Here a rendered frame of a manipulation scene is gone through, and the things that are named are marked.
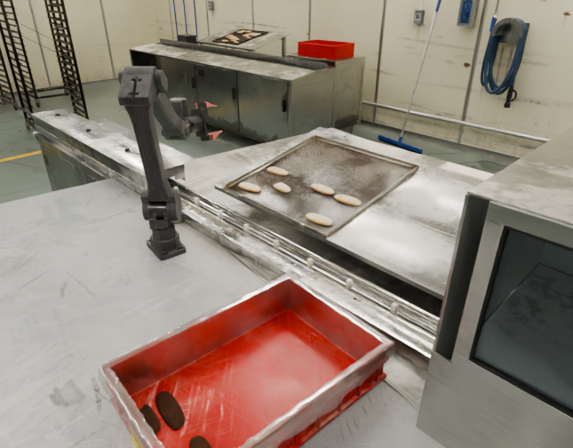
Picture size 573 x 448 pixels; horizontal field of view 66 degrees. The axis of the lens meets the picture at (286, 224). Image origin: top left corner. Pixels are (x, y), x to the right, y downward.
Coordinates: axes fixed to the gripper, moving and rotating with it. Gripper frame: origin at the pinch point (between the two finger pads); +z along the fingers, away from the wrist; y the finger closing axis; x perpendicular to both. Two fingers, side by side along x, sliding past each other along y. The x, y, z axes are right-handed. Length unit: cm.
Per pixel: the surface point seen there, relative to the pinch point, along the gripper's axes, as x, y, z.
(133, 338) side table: 45, 41, -74
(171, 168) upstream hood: -13.0, 15.6, -16.8
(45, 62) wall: -643, -93, 202
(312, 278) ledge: 66, 40, -32
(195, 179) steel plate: -18.0, 23.7, -3.0
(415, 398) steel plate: 101, 54, -46
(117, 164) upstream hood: -34.3, 11.6, -27.1
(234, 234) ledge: 34, 33, -29
